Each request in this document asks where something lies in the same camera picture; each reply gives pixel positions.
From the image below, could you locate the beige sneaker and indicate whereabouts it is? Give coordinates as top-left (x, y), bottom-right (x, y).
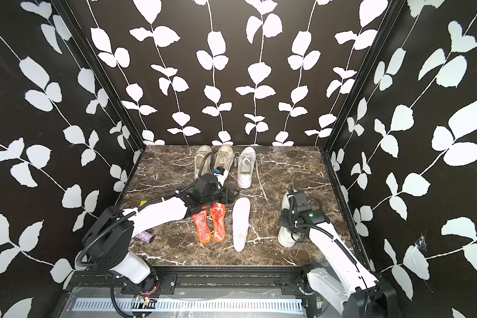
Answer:
top-left (213, 144), bottom-right (235, 175)
top-left (194, 145), bottom-right (213, 179)

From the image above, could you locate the white sneaker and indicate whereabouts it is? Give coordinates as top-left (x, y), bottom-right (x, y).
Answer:
top-left (237, 147), bottom-right (257, 189)
top-left (278, 192), bottom-right (302, 248)

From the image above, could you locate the white insole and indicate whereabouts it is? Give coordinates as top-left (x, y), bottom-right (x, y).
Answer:
top-left (232, 197), bottom-right (250, 253)

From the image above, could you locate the white vented rail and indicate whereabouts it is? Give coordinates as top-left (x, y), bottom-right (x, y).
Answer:
top-left (70, 297), bottom-right (305, 314)

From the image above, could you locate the red insole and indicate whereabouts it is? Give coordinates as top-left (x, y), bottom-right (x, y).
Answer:
top-left (192, 206), bottom-right (212, 245)
top-left (210, 203), bottom-right (226, 242)

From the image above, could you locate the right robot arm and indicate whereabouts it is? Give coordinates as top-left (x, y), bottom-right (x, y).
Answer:
top-left (278, 189), bottom-right (401, 317)

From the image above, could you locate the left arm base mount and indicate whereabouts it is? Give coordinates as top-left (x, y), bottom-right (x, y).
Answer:
top-left (120, 268), bottom-right (177, 297)

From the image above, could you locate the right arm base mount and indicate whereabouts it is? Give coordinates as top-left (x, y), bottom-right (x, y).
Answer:
top-left (274, 270), bottom-right (321, 298)

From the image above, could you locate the purple glitter tube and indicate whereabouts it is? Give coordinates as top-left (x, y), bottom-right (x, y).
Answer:
top-left (135, 232), bottom-right (155, 244)

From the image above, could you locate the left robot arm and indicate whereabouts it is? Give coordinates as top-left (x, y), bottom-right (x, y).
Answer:
top-left (76, 170), bottom-right (240, 284)

